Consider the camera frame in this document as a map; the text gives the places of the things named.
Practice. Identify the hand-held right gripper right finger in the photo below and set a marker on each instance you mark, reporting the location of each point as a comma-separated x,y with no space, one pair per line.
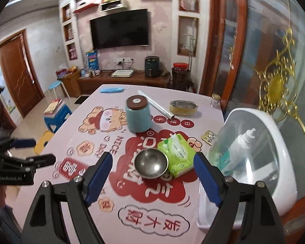
208,180

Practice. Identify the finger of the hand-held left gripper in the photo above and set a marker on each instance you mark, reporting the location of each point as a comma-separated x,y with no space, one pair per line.
45,159
24,142

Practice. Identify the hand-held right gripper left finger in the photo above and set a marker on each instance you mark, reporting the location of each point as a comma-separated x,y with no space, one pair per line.
99,180

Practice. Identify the small steel bowl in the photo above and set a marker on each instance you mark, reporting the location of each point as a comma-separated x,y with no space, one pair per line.
150,161

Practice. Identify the yellow small chair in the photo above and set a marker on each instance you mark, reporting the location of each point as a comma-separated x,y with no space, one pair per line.
43,142

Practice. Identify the green tissue pack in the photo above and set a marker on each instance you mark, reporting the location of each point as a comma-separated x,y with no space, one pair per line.
179,155

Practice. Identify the blue plastic stool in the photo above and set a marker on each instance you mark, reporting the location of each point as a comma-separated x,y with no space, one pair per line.
57,119

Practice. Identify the silver blister pack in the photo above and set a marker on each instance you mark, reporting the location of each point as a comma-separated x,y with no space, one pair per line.
209,137

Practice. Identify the pink printed tablecloth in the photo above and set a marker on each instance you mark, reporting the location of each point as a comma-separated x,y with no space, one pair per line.
152,208

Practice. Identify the white countertop sterilizer cabinet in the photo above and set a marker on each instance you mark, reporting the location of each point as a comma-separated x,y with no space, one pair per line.
269,162

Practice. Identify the light blue round stool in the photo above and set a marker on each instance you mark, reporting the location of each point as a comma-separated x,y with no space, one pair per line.
55,84

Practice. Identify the brown wooden door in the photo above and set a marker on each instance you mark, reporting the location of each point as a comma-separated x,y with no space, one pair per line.
17,68

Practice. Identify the yellow tin with clear lid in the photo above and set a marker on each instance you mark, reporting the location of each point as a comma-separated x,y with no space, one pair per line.
184,108

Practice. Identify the teal canister with brown lid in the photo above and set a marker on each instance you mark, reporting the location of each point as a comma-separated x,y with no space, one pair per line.
138,114

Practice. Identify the small glass jar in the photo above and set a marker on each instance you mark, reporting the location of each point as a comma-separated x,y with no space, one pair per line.
215,101

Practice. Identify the red snack box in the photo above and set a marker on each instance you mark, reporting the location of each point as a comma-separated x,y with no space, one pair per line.
62,72

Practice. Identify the silver foil roll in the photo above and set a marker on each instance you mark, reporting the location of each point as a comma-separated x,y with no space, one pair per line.
160,107

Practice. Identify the blue face mask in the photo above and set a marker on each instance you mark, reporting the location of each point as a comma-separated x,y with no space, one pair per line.
113,89

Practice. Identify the wooden television cabinet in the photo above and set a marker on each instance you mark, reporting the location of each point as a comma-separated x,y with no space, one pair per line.
122,82

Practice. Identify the blue standing poster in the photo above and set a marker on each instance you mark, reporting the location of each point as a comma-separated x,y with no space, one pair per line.
92,59

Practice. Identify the white router box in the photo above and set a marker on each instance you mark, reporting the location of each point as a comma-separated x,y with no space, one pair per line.
122,73

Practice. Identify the red lidded box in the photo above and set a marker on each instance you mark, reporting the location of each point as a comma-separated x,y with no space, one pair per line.
180,68

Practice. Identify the gold door ornament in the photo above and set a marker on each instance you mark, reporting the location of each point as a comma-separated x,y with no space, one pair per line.
277,83

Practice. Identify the dark air fryer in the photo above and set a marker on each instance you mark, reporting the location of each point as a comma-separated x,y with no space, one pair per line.
152,66

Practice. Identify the wooden glass sliding door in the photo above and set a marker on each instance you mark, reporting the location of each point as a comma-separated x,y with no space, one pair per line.
213,43

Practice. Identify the colourful wall chart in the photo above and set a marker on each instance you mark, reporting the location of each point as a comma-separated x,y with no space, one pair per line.
9,101

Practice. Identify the white wall niche shelves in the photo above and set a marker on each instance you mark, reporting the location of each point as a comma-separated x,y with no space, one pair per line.
188,17
68,30

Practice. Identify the red wall shelf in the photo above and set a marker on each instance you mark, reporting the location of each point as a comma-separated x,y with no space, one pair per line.
85,7

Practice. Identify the black wall television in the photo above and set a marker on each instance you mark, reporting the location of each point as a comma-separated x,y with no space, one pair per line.
120,29

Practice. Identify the white wall shelf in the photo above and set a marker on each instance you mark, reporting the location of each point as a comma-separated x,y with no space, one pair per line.
114,5

